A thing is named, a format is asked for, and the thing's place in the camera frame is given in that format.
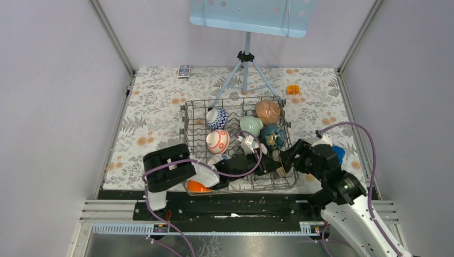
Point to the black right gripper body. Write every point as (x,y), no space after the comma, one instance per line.
(311,168)

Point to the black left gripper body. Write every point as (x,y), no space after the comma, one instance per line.
(252,160)

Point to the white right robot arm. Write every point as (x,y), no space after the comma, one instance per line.
(342,200)

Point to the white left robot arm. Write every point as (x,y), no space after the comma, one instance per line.
(171,166)

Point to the blue plastic toy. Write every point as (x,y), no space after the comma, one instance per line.
(340,153)

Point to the dark teal gold bowl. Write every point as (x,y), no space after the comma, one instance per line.
(273,137)

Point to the white red patterned bowl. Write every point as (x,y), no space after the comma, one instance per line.
(218,141)

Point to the light green bowl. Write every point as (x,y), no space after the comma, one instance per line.
(251,124)

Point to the blue white zigzag bowl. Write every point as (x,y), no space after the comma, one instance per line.
(217,118)

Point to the orange bowl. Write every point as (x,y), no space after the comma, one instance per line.
(197,187)

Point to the pink speckled bowl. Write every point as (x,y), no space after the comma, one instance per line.
(268,111)

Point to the small yellow orange toy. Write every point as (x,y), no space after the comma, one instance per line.
(292,90)

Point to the light blue tripod stand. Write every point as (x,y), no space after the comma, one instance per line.
(244,58)

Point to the playing card box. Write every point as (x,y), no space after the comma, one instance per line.
(184,71)

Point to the light blue board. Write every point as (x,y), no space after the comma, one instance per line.
(286,18)

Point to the grey wire dish rack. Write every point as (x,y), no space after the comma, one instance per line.
(194,135)

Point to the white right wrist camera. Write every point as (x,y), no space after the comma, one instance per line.
(325,140)

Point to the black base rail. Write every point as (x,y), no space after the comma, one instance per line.
(239,212)

